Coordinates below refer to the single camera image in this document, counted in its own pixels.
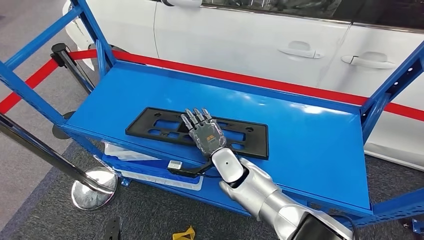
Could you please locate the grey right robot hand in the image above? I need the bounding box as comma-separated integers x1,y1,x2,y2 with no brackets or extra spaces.
180,107,228,157

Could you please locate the black plastic plate part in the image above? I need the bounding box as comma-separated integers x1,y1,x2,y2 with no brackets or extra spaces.
125,106,270,161

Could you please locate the blue metal shelf unit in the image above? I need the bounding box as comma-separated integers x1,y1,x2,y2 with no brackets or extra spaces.
0,0,424,233

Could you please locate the red barrier belt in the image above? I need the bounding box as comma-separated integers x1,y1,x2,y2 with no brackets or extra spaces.
0,57,59,115
67,49,424,122

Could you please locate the blue plastic crate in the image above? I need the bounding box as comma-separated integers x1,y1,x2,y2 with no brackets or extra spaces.
102,153,203,180

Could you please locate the white translucent plastic tray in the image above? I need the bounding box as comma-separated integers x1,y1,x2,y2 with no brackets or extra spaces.
104,142,160,162

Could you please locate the white car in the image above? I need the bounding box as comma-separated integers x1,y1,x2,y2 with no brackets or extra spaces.
62,0,424,172

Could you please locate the yellow floor tape with curl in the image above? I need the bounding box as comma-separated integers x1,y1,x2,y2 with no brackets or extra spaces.
172,225,196,240

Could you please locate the black round floor disc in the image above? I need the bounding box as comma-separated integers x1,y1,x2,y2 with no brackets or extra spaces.
51,111,75,140

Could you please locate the chrome stanchion post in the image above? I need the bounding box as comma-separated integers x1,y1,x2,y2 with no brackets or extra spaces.
0,112,118,211

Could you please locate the black left wrist camera bracket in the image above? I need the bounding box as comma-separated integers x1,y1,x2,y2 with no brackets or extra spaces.
102,216,122,240

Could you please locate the black-topped stanchion post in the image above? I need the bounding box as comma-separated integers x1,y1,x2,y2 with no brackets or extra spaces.
50,43,97,95

